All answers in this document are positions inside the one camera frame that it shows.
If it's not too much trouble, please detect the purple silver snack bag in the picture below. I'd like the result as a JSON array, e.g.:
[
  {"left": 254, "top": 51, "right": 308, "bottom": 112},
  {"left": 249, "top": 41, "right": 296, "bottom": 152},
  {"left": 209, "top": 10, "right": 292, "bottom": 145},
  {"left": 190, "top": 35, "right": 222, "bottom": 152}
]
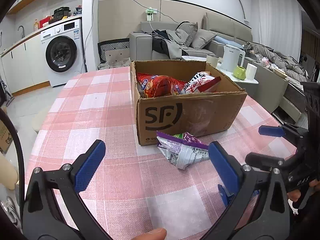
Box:
[{"left": 156, "top": 131, "right": 209, "bottom": 170}]

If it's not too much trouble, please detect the red snack bag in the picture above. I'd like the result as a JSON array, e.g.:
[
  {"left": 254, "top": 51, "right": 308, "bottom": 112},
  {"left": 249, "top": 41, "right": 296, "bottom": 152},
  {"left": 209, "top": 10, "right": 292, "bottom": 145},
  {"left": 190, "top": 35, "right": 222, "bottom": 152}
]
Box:
[{"left": 136, "top": 73, "right": 186, "bottom": 98}]

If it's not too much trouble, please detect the kitchen faucet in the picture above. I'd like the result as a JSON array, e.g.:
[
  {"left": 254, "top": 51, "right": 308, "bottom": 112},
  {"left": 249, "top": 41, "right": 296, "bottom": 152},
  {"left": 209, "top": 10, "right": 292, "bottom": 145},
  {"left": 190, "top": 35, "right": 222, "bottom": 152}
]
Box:
[{"left": 17, "top": 25, "right": 25, "bottom": 39}]

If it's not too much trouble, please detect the black basket on washer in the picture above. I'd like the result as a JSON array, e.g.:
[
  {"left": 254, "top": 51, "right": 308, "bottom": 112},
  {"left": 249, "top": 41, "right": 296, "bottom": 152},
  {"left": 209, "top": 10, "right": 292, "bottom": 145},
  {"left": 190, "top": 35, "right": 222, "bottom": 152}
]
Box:
[{"left": 52, "top": 7, "right": 71, "bottom": 22}]

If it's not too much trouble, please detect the white washing machine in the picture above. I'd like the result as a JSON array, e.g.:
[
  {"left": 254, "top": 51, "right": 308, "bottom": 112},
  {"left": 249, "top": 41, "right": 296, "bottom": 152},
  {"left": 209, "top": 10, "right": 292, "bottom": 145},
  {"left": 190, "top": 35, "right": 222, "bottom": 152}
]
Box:
[{"left": 40, "top": 17, "right": 87, "bottom": 87}]

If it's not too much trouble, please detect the white side table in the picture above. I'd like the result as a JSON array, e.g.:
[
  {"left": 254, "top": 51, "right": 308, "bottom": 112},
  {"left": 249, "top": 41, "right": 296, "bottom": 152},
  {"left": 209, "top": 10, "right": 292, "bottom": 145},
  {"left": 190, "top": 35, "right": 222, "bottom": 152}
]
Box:
[{"left": 181, "top": 55, "right": 259, "bottom": 98}]

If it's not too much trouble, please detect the green small pot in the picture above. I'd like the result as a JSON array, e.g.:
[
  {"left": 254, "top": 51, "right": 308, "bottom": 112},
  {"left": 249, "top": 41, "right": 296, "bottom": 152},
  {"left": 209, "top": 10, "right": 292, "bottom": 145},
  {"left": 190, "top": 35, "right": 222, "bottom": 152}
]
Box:
[{"left": 233, "top": 66, "right": 246, "bottom": 80}]

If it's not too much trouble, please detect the black camera cable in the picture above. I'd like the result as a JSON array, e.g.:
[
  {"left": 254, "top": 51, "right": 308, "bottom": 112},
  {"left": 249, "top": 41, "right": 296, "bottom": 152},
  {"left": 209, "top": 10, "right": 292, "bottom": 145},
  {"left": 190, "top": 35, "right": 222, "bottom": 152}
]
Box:
[{"left": 0, "top": 108, "right": 26, "bottom": 205}]

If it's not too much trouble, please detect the cardboard box on floor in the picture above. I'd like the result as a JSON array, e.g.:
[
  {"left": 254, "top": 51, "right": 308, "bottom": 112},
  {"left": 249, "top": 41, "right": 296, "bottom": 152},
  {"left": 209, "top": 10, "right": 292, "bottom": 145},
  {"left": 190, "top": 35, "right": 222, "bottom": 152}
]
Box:
[{"left": 0, "top": 120, "right": 12, "bottom": 154}]

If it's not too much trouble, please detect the black patterned chair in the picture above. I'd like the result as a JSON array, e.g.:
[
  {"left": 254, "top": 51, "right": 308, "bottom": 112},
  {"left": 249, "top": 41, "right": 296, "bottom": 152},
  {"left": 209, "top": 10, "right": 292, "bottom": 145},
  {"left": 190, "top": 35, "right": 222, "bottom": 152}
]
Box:
[{"left": 98, "top": 38, "right": 130, "bottom": 63}]

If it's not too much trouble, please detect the white purple snack bag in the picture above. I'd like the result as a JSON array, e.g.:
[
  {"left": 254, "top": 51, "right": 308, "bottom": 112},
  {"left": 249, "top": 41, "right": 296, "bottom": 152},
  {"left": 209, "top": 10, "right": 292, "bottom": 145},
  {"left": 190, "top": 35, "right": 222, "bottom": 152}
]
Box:
[{"left": 181, "top": 72, "right": 221, "bottom": 94}]

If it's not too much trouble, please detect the wall power socket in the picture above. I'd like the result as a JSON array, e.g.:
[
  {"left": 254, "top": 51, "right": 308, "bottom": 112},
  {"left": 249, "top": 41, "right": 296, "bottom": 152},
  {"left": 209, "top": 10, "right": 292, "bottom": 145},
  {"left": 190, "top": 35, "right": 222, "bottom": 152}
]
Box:
[{"left": 145, "top": 7, "right": 158, "bottom": 21}]

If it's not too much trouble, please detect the SF cardboard box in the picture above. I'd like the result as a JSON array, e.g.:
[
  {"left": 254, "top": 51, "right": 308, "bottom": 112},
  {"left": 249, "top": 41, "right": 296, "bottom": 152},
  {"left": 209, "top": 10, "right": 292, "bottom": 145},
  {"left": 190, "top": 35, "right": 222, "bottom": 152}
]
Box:
[{"left": 130, "top": 60, "right": 247, "bottom": 146}]

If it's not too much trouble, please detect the white electric kettle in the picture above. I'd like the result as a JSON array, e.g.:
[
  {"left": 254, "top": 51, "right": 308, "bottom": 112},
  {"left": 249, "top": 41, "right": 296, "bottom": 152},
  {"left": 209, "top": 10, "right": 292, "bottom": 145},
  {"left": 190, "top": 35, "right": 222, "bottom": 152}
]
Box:
[{"left": 220, "top": 44, "right": 246, "bottom": 72}]

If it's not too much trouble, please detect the white kitchen cabinet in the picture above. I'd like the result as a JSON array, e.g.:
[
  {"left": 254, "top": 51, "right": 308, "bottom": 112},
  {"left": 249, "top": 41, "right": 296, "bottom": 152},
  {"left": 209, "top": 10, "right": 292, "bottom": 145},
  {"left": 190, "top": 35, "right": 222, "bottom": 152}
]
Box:
[{"left": 2, "top": 34, "right": 49, "bottom": 93}]

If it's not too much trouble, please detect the beige cup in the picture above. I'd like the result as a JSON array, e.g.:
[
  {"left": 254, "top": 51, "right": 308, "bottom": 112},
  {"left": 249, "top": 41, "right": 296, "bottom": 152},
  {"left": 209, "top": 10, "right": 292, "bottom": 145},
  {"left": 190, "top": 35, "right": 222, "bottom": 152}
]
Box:
[{"left": 206, "top": 55, "right": 219, "bottom": 68}]

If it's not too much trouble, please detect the grey cushion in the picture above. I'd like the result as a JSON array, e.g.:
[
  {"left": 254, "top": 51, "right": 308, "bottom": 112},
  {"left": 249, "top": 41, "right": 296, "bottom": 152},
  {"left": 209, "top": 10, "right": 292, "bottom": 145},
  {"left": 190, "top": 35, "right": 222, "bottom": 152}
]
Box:
[{"left": 190, "top": 29, "right": 217, "bottom": 49}]

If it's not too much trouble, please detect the grey blanket pile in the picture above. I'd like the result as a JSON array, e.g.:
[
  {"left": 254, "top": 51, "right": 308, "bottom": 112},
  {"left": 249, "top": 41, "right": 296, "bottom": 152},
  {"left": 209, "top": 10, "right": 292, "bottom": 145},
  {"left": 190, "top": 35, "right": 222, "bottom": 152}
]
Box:
[{"left": 243, "top": 42, "right": 308, "bottom": 82}]

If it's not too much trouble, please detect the grey sofa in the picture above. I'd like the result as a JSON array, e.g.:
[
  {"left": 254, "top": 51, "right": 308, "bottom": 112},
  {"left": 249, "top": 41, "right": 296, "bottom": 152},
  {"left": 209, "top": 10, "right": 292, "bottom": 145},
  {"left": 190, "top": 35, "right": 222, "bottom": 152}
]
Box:
[{"left": 129, "top": 12, "right": 253, "bottom": 61}]

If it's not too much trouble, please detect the pink plaid tablecloth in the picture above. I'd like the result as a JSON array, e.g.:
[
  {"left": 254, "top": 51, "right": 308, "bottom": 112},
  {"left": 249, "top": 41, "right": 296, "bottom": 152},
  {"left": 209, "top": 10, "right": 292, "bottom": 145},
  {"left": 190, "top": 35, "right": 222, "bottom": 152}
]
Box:
[{"left": 24, "top": 65, "right": 298, "bottom": 240}]

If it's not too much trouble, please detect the blue snack packet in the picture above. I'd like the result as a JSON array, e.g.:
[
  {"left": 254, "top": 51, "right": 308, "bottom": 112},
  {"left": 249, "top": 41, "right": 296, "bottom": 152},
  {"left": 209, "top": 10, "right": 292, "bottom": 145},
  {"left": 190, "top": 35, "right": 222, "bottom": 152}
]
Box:
[{"left": 217, "top": 184, "right": 241, "bottom": 207}]

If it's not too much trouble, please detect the dark clothes pile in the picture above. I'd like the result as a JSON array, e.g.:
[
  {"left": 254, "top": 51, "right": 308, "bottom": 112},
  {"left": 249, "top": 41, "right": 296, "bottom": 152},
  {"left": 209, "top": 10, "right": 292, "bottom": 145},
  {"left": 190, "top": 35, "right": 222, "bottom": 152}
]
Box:
[{"left": 151, "top": 29, "right": 170, "bottom": 57}]

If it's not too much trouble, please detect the right hand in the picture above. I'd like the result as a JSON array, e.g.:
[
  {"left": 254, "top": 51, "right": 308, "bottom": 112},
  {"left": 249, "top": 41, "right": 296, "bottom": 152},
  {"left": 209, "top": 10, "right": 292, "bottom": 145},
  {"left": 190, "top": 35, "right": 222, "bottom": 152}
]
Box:
[{"left": 286, "top": 178, "right": 320, "bottom": 203}]

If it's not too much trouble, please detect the left hand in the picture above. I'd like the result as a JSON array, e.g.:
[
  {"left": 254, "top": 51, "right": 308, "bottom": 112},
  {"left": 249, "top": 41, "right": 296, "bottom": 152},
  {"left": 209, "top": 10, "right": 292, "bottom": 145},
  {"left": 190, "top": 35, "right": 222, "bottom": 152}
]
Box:
[{"left": 132, "top": 228, "right": 167, "bottom": 240}]

